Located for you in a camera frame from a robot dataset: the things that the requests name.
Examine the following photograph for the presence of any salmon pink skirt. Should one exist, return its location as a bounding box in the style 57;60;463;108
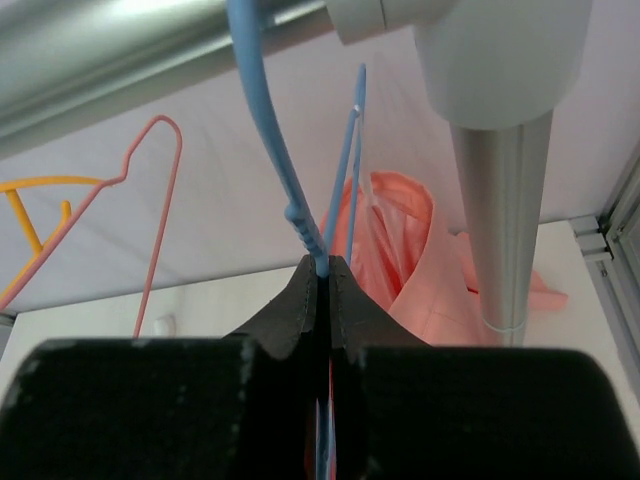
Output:
317;170;569;347

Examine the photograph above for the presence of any blue wire hanger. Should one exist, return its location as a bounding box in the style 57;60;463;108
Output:
227;1;367;479

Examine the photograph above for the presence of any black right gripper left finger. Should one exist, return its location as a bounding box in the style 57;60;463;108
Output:
1;257;318;479

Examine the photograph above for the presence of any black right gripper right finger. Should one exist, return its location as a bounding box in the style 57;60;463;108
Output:
328;256;639;479

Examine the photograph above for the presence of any pink wire hanger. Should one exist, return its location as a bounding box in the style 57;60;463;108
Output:
0;114;184;339

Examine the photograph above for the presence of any white and silver clothes rack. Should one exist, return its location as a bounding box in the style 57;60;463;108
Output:
1;1;592;331

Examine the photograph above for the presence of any orange plastic hanger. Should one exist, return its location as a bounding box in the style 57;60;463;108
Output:
1;175;102;309

